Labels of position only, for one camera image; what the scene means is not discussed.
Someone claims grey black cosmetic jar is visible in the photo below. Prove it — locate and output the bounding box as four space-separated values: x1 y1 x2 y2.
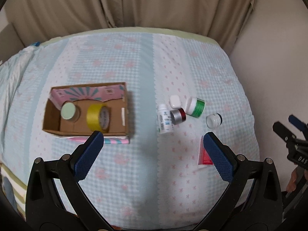
206 113 222 129

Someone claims white bottle green label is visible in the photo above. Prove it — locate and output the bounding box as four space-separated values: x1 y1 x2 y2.
185 96 205 118

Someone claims silver red cream jar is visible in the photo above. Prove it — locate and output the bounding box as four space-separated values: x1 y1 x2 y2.
170 108 186 125

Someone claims white earbud case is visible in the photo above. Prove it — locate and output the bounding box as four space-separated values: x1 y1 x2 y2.
169 95 182 109

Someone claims white bottle blue label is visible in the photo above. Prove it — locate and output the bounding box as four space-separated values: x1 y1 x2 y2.
157 104 173 135

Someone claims right hand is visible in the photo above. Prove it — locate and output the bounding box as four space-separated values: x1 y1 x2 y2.
286 168 298 193

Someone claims small red box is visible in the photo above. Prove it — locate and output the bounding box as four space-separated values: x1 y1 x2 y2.
198 137 213 165

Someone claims jar with mint lid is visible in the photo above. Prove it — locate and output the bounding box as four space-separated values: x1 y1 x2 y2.
61 102 80 122

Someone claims yellow tape roll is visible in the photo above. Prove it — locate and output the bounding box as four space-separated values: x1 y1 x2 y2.
86 103 111 133

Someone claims blue white floral bedspread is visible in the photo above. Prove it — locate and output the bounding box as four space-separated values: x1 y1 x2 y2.
1 29 259 230

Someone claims beige curtain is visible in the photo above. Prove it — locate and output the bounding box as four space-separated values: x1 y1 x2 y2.
4 0 254 53

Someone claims blue clip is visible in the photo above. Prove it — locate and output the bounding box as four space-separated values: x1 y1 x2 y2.
31 42 41 47

